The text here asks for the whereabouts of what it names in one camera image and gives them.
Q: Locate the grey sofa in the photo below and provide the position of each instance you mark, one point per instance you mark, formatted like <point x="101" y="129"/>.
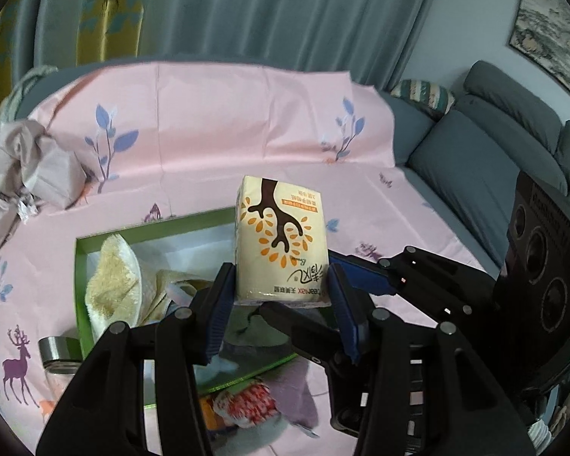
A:
<point x="456" y="161"/>

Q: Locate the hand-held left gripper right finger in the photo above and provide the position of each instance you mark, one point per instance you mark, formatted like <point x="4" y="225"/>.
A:
<point x="346" y="318"/>

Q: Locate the landscape wall painting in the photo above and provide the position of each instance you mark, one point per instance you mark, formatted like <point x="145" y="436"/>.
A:
<point x="551" y="33"/>

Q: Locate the glass jar with metal lid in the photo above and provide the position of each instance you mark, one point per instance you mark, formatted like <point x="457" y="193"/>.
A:
<point x="59" y="356"/>

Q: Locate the red and white sock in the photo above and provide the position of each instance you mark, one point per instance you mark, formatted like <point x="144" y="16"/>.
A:
<point x="244" y="401"/>

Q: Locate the pink printed bedsheet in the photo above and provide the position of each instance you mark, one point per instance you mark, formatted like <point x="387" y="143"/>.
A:
<point x="218" y="118"/>

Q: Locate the yellow tree-print tissue pack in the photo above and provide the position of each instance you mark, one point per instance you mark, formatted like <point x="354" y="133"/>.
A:
<point x="275" y="228"/>

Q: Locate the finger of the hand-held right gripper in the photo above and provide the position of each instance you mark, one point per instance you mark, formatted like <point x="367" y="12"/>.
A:
<point x="294" y="332"/>
<point x="361" y="275"/>

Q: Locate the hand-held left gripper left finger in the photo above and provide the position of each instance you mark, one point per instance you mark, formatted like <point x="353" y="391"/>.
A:
<point x="218" y="313"/>

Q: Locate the green cardboard box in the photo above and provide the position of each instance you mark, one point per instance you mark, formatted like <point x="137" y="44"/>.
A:
<point x="171" y="230"/>

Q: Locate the crumpled beige cloth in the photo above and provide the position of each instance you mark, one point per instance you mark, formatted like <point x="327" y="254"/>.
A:
<point x="28" y="161"/>

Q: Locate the yellow waffle towel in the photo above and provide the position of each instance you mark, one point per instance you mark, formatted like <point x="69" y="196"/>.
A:
<point x="114" y="289"/>

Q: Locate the striped grey-green blanket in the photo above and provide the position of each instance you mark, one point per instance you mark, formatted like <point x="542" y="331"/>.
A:
<point x="23" y="90"/>

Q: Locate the patterned pillow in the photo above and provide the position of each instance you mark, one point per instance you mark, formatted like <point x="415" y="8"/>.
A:
<point x="422" y="95"/>

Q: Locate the grey and yellow curtain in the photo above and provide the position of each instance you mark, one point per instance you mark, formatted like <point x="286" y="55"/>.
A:
<point x="266" y="9"/>

